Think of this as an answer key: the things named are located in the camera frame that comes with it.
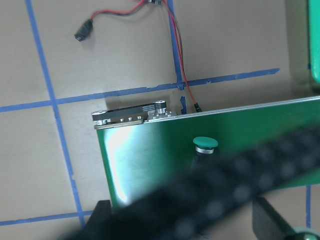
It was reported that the small controller circuit board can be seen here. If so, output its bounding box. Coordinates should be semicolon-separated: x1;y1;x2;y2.
146;0;162;6

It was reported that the green conveyor belt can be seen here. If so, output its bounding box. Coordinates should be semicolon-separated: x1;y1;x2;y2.
92;96;320;208

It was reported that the green plastic tray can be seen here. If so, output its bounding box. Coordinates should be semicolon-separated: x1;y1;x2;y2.
308;0;320;83

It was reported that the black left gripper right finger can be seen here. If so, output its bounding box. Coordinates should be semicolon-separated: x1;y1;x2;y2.
252;197;304;240

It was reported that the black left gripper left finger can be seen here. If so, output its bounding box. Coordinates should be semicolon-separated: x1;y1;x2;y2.
83;200;112;230

